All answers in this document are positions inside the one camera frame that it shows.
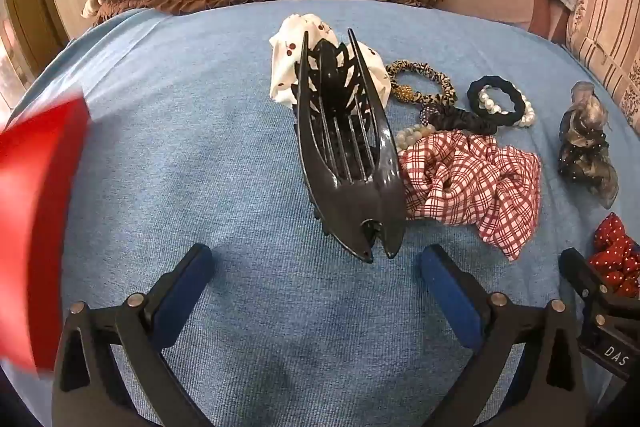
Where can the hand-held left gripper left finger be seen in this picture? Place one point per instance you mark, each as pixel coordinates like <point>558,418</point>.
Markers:
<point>185,292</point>

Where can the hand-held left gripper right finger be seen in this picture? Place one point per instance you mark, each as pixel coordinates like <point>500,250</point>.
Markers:
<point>450,297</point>

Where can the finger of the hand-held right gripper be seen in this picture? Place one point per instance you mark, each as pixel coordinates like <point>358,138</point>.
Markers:
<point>577,269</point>

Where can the red polka dot scrunchie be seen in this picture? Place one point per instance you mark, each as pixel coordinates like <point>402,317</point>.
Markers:
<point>617,252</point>

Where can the red white checked scrunchie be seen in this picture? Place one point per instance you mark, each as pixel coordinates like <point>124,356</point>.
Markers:
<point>475,187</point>

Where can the grey organza scrunchie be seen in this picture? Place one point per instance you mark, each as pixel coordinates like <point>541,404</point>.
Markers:
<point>582,132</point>

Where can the black hair claw clip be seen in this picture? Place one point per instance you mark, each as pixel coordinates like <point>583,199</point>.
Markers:
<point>350,202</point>

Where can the red box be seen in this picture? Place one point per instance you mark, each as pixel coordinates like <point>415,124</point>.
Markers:
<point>30,217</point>

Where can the white cherry print scrunchie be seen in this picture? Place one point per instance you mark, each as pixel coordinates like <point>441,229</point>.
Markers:
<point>287,57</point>

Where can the blue bed sheet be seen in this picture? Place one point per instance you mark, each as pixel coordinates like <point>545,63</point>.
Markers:
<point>200,132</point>

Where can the striped floral pillow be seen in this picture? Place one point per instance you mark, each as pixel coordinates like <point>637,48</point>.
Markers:
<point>610,27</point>

